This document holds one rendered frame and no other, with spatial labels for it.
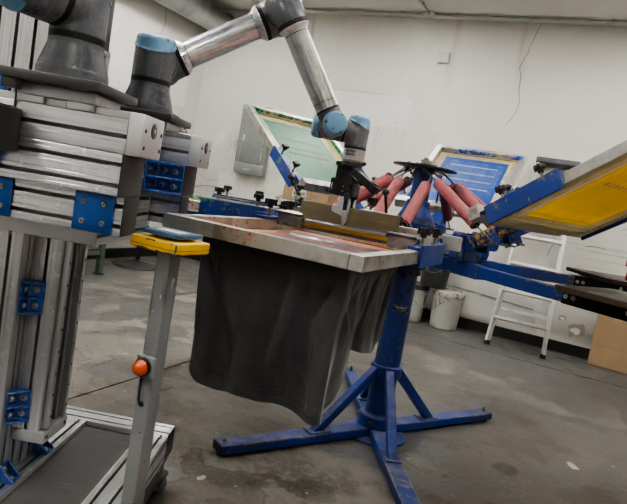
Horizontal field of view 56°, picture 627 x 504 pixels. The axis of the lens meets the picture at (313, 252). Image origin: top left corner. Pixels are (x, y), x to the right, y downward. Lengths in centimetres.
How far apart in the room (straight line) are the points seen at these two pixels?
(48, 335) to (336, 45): 556
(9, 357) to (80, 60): 77
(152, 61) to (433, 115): 469
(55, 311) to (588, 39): 542
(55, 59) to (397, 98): 528
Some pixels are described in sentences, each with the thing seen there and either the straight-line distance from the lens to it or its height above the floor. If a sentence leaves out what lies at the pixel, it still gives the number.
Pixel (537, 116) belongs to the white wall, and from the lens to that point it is 613.
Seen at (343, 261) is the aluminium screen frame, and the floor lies 97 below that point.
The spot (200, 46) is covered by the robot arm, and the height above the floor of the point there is 150.
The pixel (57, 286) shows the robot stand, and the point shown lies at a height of 76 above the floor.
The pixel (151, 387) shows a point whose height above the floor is 60.
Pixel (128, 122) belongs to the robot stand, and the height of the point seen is 119.
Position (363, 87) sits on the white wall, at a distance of 659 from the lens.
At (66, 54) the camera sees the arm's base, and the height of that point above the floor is 131.
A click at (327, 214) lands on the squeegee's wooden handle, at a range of 204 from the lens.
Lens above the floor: 113
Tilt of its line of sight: 6 degrees down
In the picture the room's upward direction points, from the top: 10 degrees clockwise
